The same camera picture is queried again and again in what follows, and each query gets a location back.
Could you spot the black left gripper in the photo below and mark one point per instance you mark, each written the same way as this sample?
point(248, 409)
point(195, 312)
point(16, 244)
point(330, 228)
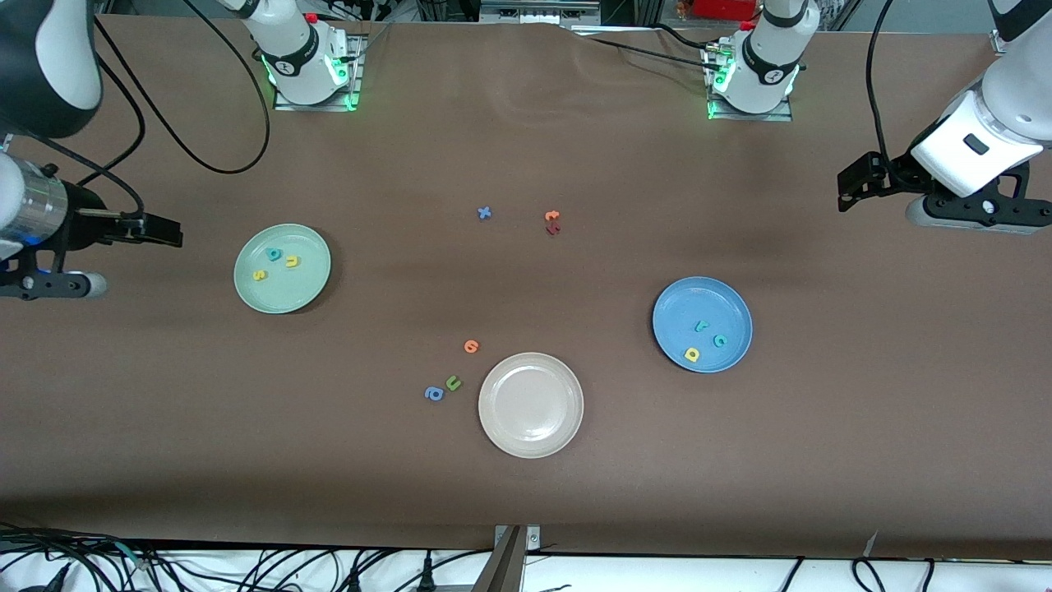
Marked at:
point(898, 174)

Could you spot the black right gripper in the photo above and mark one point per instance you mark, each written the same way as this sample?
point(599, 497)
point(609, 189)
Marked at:
point(82, 219)

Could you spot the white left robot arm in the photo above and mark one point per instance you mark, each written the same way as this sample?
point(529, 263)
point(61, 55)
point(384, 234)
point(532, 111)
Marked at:
point(953, 160)

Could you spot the green plate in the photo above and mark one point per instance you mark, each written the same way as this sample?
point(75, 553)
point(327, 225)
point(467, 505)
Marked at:
point(288, 293)

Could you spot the blue plate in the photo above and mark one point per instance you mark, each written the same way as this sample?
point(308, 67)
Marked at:
point(723, 308)

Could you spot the red box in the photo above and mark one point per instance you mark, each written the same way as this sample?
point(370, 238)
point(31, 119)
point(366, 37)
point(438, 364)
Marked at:
point(723, 8)

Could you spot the blue letter a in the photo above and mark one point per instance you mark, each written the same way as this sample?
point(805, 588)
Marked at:
point(433, 394)

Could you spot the small white paper tag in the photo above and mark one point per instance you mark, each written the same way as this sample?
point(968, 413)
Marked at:
point(871, 543)

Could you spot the beige plate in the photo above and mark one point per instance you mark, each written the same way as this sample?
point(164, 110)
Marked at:
point(531, 404)

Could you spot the black power plug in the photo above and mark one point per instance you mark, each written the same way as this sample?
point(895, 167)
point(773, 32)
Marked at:
point(427, 575)

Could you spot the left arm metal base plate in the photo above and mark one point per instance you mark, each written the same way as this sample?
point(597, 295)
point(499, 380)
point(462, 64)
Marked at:
point(748, 117)

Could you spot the aluminium corner post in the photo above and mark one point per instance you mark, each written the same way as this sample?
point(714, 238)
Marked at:
point(997, 39)

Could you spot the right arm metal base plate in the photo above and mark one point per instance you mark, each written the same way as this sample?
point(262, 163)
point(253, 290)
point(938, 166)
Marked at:
point(312, 106)

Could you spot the aluminium frame bar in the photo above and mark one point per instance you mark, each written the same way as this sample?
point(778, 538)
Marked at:
point(538, 10)

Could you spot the metal table bracket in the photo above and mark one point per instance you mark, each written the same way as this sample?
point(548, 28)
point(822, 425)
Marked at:
point(505, 567)

